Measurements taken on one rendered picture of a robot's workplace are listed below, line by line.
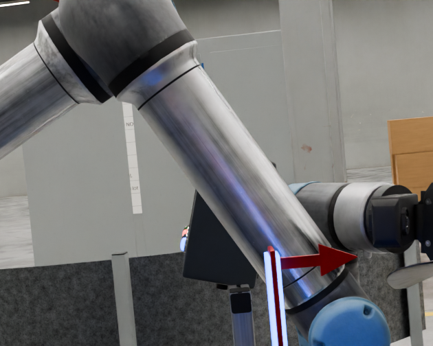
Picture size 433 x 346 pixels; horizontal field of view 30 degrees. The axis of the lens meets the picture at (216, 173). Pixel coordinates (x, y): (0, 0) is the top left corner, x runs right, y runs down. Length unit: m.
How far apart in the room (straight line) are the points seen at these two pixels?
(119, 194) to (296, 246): 6.05
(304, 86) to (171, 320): 2.72
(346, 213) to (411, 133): 7.73
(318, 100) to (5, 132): 3.95
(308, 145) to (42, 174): 2.94
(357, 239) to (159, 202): 5.89
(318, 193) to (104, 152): 5.96
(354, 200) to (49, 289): 1.56
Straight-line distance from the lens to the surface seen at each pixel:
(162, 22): 0.75
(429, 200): 0.78
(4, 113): 0.90
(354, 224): 0.84
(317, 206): 0.87
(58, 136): 6.93
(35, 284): 2.31
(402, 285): 0.72
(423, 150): 8.59
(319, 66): 4.78
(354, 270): 0.91
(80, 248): 6.95
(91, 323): 2.30
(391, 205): 0.72
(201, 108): 0.75
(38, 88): 0.89
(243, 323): 1.14
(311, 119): 4.78
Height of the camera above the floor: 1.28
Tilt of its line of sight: 3 degrees down
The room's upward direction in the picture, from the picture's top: 5 degrees counter-clockwise
